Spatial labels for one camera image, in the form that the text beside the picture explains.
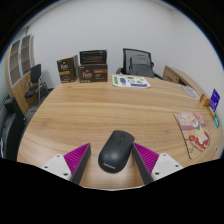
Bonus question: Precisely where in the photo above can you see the small teal box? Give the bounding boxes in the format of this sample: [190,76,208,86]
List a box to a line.
[213,113,221,129]

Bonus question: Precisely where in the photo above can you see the black computer mouse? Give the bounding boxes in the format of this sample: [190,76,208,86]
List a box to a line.
[97,129,136,174]

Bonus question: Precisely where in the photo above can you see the small orange-brown box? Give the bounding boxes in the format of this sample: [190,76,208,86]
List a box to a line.
[199,93,212,108]

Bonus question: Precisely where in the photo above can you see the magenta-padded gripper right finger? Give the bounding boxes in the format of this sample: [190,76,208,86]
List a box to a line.
[131,142,184,185]

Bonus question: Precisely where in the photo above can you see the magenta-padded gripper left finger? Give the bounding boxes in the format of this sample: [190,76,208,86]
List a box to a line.
[40,142,92,185]

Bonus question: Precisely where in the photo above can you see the white printed paper sheet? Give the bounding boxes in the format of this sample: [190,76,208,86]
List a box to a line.
[111,74,152,89]

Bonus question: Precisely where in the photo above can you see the black cardboard box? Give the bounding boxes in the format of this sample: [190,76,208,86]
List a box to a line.
[79,49,108,66]

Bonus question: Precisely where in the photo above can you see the wooden side desk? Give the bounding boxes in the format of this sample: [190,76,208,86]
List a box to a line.
[162,65,204,96]

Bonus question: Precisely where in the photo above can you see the wooden shelf cabinet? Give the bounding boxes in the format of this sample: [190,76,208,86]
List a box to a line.
[4,34,36,116]

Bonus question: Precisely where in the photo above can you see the black visitor chair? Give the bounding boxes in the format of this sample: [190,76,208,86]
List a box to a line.
[24,63,54,108]

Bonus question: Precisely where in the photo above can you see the black mesh office chair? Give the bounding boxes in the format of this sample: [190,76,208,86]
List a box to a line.
[115,47,164,80]

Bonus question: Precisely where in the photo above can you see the tall brown cardboard box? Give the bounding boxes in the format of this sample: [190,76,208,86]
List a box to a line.
[56,55,80,84]

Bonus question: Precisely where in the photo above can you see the wide brown cardboard box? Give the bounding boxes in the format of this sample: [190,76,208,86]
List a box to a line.
[77,63,109,83]

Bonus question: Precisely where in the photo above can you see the black armchair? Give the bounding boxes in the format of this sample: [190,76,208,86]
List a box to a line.
[0,97,28,161]

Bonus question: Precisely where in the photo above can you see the grey backpack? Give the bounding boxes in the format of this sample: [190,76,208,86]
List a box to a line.
[129,54,156,79]

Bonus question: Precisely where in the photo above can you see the purple card package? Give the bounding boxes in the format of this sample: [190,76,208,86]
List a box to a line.
[209,88,221,113]

